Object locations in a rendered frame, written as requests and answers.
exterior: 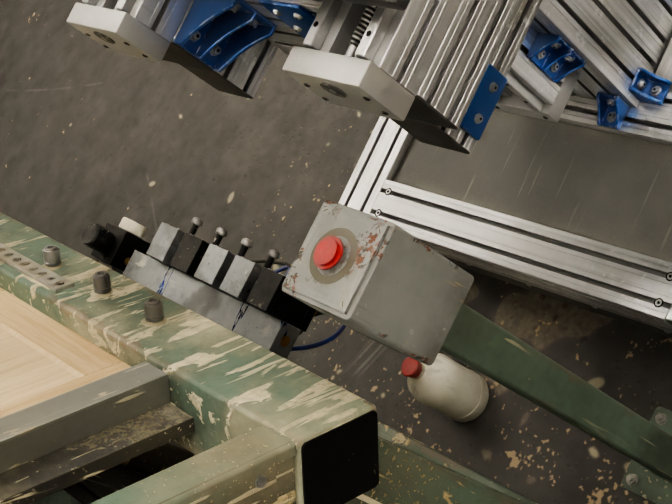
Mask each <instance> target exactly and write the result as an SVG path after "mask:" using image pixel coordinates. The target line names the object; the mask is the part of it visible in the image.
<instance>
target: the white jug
mask: <svg viewBox="0 0 672 504"><path fill-rule="evenodd" d="M401 372H402V374H403V375H404V376H407V385H408V388H409V391H410V392H411V394H412V395H413V397H414V398H415V399H416V400H417V401H418V402H419V403H421V404H423V405H425V406H428V407H431V408H433V409H435V410H436V411H438V412H440V413H442V414H444V415H445V416H447V417H448V418H450V419H452V420H454V421H457V422H468V421H471V420H473V419H475V418H477V417H478V416H479V415H480V414H481V413H482V412H483V411H484V409H485V407H486V405H487V403H488V399H489V389H488V386H487V383H486V381H485V379H484V378H483V377H482V376H481V375H479V374H478V373H476V372H474V371H472V370H470V369H467V368H466V367H464V366H462V365H460V364H458V363H457V362H455V361H454V360H452V359H451V358H450V357H448V356H446V355H444V354H440V353H438V355H437V357H436V359H435V361H434V363H433V364H432V365H430V366H428V365H426V364H424V363H421V362H419V361H417V360H415V359H413V358H411V357H408V358H406V359H405V360H404V361H403V363H402V365H401Z"/></svg>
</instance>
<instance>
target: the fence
mask: <svg viewBox="0 0 672 504"><path fill-rule="evenodd" d="M170 402H171V401H170V391H169V381H168V374H167V373H165V372H163V371H161V370H160V369H158V368H156V367H155V366H153V365H151V364H150V363H148V362H143V363H140V364H138V365H135V366H132V367H130V368H127V369H125V370H122V371H120V372H117V373H114V374H112V375H109V376H107V377H104V378H102V379H99V380H96V381H94V382H91V383H89V384H86V385H84V386H81V387H78V388H76V389H73V390H71V391H68V392H66V393H63V394H61V395H58V396H55V397H53V398H50V399H48V400H45V401H43V402H40V403H37V404H35V405H32V406H30V407H27V408H25V409H22V410H19V411H17V412H14V413H12V414H9V415H7V416H4V417H1V418H0V473H3V472H5V471H8V470H10V469H12V468H15V467H17V466H20V465H22V464H24V463H27V462H29V461H32V460H34V459H36V458H39V457H41V456H43V455H46V454H48V453H51V452H53V451H55V450H58V449H60V448H63V447H65V446H67V445H70V444H72V443H75V442H77V441H79V440H82V439H84V438H86V437H89V436H91V435H94V434H96V433H98V432H101V431H103V430H106V429H108V428H110V427H113V426H115V425H118V424H120V423H122V422H125V421H127V420H129V419H132V418H134V417H137V416H139V415H141V414H144V413H146V412H149V411H151V410H153V409H156V408H158V407H161V406H163V405H165V404H168V403H170Z"/></svg>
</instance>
